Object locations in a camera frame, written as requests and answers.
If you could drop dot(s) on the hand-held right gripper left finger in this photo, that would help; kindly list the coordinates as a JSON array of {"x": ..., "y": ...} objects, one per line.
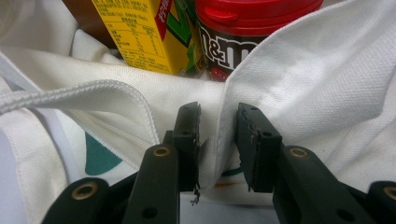
[{"x": 186, "y": 155}]

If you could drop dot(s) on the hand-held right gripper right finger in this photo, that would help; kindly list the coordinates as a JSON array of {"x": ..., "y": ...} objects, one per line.
[{"x": 260, "y": 155}]

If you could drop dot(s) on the red-lidded candy jar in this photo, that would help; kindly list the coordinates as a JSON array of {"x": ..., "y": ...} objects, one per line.
[{"x": 243, "y": 18}]

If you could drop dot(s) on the white canvas tote bag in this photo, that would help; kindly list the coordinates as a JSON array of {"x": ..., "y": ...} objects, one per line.
[{"x": 311, "y": 81}]

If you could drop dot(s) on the yellow drink carton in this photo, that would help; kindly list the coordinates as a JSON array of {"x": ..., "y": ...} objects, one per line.
[{"x": 140, "y": 34}]

